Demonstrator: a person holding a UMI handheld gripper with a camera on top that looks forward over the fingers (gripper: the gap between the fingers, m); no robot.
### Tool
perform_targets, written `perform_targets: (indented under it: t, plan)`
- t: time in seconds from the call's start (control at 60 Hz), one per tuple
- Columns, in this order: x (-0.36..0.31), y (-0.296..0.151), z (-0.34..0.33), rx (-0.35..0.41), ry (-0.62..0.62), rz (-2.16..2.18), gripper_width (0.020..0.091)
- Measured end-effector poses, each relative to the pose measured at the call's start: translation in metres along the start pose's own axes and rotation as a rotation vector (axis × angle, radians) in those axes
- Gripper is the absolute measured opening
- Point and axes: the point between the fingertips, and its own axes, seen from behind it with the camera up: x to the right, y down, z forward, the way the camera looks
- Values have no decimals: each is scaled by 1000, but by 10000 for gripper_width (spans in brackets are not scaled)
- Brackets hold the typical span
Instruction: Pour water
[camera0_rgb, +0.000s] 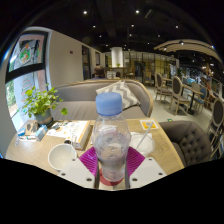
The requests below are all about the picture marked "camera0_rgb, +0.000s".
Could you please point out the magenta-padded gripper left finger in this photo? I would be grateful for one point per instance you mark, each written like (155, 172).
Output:
(78, 173)

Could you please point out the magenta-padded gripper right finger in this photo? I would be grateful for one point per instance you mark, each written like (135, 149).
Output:
(146, 171)

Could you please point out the clear blue-capped water bottle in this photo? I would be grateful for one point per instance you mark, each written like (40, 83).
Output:
(111, 146)

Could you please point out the clear plastic cup with straw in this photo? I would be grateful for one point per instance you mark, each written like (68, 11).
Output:
(143, 144)

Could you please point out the thick white book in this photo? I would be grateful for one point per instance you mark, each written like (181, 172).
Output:
(85, 138)

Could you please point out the printed brochure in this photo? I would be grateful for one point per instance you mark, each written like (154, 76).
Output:
(66, 130)

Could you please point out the yellow card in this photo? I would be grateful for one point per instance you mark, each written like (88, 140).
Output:
(148, 124)

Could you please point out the dark grey tufted armchair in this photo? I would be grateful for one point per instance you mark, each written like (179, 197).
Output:
(190, 140)

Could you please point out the light blue tissue pack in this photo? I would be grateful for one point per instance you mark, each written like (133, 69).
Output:
(41, 132)

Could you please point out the wooden cutout stand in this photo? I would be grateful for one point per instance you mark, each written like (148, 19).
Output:
(30, 127)

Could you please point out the small blue box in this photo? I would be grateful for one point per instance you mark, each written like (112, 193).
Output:
(21, 131)

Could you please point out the grey curved sofa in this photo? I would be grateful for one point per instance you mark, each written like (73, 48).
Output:
(80, 100)

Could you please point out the grey white chevron cushion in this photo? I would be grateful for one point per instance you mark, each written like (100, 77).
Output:
(125, 93)

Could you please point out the green potted plant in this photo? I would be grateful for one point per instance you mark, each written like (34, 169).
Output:
(40, 101)

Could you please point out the group of oval-back chairs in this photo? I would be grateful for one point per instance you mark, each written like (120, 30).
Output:
(176, 91)

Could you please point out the person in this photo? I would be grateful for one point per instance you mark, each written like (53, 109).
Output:
(98, 72)

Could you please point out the large decorated window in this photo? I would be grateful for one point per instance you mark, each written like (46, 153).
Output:
(26, 66)

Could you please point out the group of ceiling spotlights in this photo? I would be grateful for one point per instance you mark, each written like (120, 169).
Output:
(137, 11)

